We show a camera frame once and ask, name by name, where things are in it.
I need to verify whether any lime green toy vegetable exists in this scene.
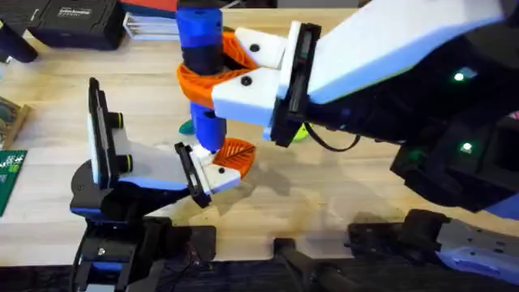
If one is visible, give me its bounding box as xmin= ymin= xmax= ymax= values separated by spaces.
xmin=291 ymin=123 xmax=312 ymax=144

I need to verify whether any dark cylinder tool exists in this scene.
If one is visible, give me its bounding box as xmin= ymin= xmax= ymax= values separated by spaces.
xmin=0 ymin=19 xmax=40 ymax=65

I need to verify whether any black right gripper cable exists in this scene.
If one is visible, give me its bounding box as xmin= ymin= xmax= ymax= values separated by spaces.
xmin=302 ymin=121 xmax=362 ymax=153

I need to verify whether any wooden framed board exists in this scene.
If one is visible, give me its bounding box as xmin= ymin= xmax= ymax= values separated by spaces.
xmin=0 ymin=96 xmax=32 ymax=151

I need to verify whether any teal green disc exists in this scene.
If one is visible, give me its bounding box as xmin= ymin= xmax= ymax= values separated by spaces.
xmin=178 ymin=119 xmax=196 ymax=137

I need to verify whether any black rail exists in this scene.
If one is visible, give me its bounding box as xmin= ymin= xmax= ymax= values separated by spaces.
xmin=0 ymin=237 xmax=519 ymax=292

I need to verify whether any red flat box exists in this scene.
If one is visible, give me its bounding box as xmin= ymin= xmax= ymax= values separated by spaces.
xmin=118 ymin=0 xmax=179 ymax=14

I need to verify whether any green board with blocks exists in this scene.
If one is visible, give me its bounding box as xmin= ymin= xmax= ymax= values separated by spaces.
xmin=0 ymin=148 xmax=28 ymax=217

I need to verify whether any large black case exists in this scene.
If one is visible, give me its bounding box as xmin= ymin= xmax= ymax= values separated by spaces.
xmin=27 ymin=0 xmax=127 ymax=52

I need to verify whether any black upright left wrist plate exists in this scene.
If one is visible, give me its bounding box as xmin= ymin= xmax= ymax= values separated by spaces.
xmin=88 ymin=76 xmax=114 ymax=191

